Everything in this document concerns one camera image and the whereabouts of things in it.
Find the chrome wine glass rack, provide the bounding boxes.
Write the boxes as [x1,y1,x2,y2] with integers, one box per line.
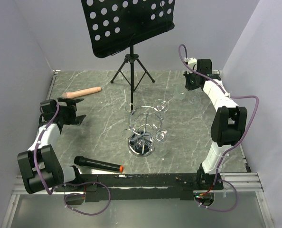
[122,104,166,157]

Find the black microphone orange end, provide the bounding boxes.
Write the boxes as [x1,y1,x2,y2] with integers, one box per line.
[74,156,123,172]

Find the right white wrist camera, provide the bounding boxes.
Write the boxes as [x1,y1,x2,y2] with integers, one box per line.
[184,57,197,71]

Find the black perforated music stand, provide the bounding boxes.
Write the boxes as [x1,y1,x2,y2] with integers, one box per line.
[80,0,176,102]

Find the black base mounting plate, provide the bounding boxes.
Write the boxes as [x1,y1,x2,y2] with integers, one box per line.
[56,168,224,202]

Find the beige microphone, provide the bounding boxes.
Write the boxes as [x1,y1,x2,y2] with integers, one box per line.
[62,87,102,99]

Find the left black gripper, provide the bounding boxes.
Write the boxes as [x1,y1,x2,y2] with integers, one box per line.
[56,98,86,125]

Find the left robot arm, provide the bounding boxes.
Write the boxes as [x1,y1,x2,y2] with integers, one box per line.
[17,97,86,195]

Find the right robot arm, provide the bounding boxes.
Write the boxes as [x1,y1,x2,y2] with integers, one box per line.
[184,58,247,190]

